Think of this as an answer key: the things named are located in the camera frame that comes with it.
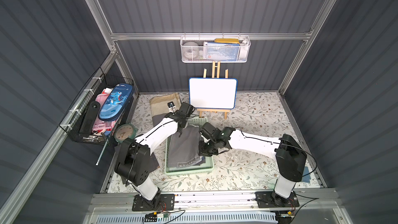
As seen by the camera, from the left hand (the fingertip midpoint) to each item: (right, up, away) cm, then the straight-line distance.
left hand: (178, 120), depth 89 cm
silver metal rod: (-27, -11, -27) cm, 39 cm away
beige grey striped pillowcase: (-17, +9, +21) cm, 28 cm away
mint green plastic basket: (+17, -24, -8) cm, 31 cm away
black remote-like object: (-33, +3, -25) cm, 41 cm away
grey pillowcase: (+3, -16, -3) cm, 17 cm away
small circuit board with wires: (-10, -44, -17) cm, 48 cm away
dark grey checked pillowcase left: (-13, -23, -4) cm, 27 cm away
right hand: (+13, -16, -8) cm, 22 cm away
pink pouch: (-29, -1, -23) cm, 37 cm away
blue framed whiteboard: (+23, +16, +6) cm, 28 cm away
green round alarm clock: (-36, -8, +7) cm, 37 cm away
